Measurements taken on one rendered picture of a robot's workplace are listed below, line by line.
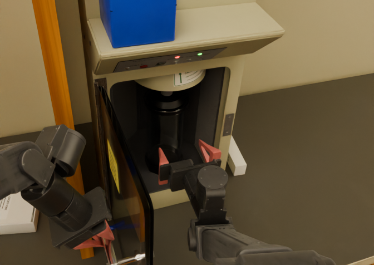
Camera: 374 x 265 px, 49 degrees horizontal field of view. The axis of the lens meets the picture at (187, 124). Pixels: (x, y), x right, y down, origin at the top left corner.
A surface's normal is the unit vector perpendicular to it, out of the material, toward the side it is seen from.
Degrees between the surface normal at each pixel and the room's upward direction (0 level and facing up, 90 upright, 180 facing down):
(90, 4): 90
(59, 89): 90
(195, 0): 90
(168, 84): 66
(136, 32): 90
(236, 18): 0
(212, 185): 2
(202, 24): 0
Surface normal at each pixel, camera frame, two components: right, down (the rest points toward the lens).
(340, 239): 0.07, -0.75
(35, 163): 0.89, -0.14
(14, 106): 0.33, 0.64
